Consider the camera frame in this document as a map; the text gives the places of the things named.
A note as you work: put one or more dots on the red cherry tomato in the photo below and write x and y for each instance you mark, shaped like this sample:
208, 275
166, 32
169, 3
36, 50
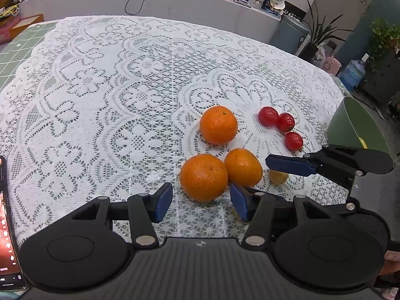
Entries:
285, 122
294, 141
268, 116

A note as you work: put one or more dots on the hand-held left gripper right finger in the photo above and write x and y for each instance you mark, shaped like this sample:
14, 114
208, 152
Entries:
239, 201

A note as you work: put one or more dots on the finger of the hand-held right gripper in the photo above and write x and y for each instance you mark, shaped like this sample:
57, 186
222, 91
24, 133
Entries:
248, 189
290, 165

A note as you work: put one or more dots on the grey trash can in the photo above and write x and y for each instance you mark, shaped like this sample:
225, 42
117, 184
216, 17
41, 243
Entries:
289, 34

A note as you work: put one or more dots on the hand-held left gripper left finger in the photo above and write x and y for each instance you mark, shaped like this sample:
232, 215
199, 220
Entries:
164, 201

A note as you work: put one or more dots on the blue water jug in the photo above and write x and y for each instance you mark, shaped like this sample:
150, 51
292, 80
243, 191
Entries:
351, 73

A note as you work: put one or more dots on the white curved console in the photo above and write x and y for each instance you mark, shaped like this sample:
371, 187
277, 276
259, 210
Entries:
172, 9

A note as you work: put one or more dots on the white plastic bag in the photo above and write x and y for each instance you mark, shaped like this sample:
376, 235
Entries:
319, 55

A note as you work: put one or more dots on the dark green cabinet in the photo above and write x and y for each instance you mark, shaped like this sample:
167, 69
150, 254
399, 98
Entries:
381, 81

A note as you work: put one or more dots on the pink heater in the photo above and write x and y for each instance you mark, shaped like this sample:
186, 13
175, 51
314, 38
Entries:
331, 65

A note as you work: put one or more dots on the orange cardboard box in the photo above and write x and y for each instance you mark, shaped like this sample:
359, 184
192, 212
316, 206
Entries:
26, 25

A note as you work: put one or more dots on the orange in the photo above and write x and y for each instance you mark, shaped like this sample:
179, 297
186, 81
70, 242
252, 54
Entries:
243, 167
218, 125
203, 177

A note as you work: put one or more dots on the long-leaf potted plant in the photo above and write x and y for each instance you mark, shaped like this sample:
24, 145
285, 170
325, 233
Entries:
318, 31

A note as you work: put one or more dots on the smartphone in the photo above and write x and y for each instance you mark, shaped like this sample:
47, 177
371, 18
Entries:
9, 225

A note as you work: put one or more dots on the green colander bowl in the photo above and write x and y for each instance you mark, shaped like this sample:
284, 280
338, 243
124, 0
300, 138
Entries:
350, 125

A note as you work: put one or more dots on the white lace tablecloth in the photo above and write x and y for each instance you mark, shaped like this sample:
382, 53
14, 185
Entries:
93, 84

